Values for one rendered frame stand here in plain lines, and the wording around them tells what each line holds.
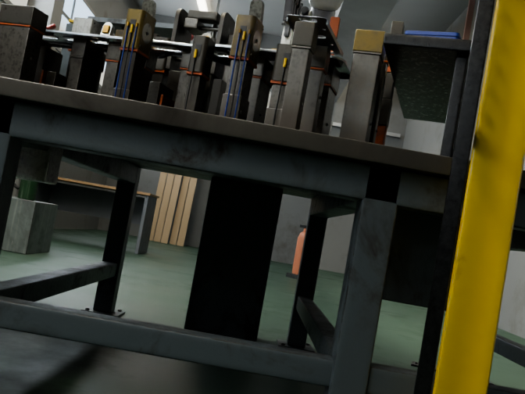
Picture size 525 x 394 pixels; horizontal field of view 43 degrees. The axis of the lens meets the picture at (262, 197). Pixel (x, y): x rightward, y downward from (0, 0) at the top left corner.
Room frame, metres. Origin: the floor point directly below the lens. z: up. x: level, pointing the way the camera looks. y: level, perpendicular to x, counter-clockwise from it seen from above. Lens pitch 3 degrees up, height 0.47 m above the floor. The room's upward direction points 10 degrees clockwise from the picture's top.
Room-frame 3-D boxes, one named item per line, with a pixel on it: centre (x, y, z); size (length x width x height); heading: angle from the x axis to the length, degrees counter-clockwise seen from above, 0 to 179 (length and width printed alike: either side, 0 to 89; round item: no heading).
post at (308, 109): (1.76, -0.08, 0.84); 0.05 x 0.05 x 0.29; 74
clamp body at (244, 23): (1.80, 0.12, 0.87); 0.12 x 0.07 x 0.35; 164
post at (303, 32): (1.58, -0.03, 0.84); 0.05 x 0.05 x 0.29; 74
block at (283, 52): (1.77, -0.01, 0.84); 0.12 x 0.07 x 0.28; 164
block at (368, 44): (1.79, -0.22, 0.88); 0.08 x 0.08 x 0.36; 74
